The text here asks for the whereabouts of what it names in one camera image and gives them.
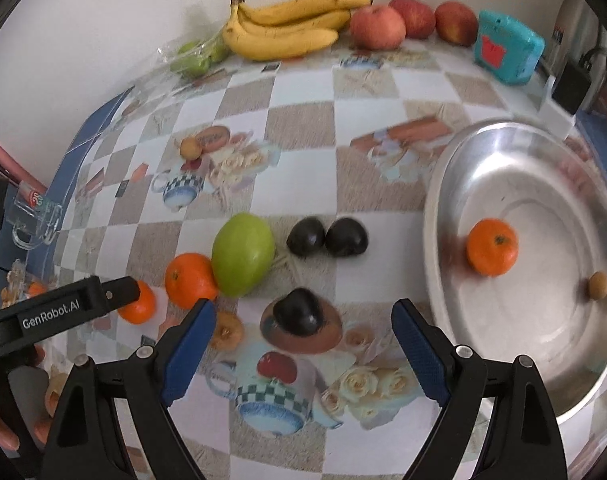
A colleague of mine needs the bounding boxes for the black power adapter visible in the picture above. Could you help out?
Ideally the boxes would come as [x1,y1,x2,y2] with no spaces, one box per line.
[553,57,597,115]

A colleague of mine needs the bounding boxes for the yellow banana bunch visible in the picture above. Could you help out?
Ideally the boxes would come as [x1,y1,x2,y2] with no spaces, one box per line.
[222,0,374,62]

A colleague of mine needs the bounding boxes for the dark plum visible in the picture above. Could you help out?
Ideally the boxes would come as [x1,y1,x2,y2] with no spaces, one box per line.
[273,288,324,337]
[325,217,370,258]
[286,216,327,258]

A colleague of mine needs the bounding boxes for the clear glass cup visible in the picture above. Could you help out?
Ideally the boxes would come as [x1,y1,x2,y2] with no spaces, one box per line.
[6,190,64,251]

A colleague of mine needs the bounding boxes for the clear plastic bag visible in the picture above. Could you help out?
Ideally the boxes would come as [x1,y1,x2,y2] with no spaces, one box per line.
[157,25,231,80]

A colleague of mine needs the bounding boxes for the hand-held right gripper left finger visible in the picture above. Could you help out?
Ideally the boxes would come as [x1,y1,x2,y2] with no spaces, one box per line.
[42,299,217,480]

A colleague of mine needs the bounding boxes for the green mango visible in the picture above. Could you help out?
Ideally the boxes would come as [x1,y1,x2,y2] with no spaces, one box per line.
[212,212,276,297]

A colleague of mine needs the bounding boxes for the pink cosmetic tube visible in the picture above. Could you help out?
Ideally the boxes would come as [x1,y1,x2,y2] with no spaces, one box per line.
[0,141,49,201]

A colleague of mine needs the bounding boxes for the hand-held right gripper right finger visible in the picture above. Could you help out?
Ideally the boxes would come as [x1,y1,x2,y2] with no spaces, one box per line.
[391,298,569,480]

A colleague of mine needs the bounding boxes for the silver bottle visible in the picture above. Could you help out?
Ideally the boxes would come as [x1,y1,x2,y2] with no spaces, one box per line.
[551,0,601,61]

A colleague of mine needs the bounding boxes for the checkered printed tablecloth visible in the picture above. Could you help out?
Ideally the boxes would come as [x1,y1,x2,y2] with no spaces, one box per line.
[0,35,607,480]

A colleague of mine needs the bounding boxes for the red apple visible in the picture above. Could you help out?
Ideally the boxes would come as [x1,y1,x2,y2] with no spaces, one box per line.
[350,4,407,51]
[388,0,437,40]
[435,1,480,47]

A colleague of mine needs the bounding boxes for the white box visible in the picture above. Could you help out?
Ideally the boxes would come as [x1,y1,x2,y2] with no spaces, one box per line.
[539,75,579,138]

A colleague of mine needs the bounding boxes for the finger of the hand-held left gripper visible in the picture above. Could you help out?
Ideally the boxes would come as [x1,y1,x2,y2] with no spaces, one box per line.
[0,275,140,361]

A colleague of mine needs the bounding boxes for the teal box with red label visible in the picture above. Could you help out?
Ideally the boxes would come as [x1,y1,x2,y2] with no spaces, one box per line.
[473,9,547,86]

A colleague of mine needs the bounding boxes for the person's left hand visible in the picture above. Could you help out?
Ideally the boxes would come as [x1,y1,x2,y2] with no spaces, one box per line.
[0,372,66,453]

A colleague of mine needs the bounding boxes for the silver metal basin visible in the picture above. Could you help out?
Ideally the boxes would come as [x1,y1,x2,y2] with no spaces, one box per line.
[423,119,607,433]

